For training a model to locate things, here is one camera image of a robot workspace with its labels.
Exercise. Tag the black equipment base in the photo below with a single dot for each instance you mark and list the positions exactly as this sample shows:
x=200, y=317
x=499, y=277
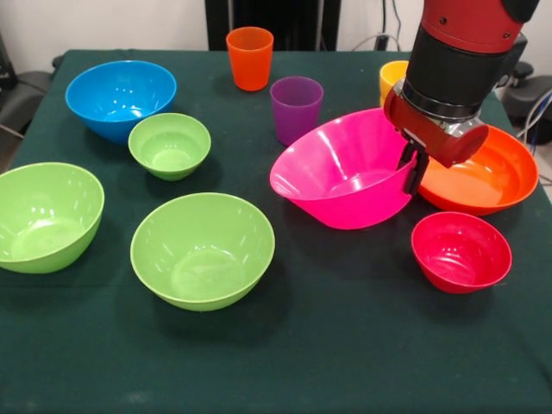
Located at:
x=532, y=99

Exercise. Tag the dark green tablecloth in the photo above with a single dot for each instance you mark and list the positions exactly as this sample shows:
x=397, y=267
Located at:
x=302, y=345

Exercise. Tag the purple plastic cup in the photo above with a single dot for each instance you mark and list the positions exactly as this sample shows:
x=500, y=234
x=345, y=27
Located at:
x=295, y=112

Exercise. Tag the small red plastic bowl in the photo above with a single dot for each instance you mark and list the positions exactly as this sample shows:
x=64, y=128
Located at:
x=461, y=254

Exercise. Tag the orange plastic bowl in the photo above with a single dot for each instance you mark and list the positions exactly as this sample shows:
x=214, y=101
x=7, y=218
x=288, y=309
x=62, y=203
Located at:
x=496, y=185

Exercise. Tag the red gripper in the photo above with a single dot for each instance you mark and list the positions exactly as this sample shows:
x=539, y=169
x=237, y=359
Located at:
x=427, y=131

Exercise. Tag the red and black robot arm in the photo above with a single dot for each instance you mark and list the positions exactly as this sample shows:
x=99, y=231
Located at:
x=457, y=69

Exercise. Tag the orange plastic cup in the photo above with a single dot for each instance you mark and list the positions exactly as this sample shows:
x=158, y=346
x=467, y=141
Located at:
x=250, y=60

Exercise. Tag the black office chair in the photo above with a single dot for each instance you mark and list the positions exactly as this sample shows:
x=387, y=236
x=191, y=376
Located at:
x=26, y=95

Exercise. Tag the blue plastic bowl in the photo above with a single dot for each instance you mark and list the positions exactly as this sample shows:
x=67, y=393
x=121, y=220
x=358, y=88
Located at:
x=121, y=95

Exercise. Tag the small green plastic bowl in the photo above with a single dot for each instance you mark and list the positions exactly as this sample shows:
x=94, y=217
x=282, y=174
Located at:
x=168, y=151

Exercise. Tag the pink plastic bowl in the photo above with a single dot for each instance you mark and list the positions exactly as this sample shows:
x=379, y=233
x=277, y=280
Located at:
x=336, y=172

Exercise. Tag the yellow plastic cup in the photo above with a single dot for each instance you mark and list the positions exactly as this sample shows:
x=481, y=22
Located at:
x=390, y=77

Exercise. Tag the large green plastic bowl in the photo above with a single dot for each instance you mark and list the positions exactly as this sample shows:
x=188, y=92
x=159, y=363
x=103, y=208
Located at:
x=43, y=215
x=202, y=254

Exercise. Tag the black power plug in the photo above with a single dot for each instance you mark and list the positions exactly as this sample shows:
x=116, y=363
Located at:
x=381, y=42

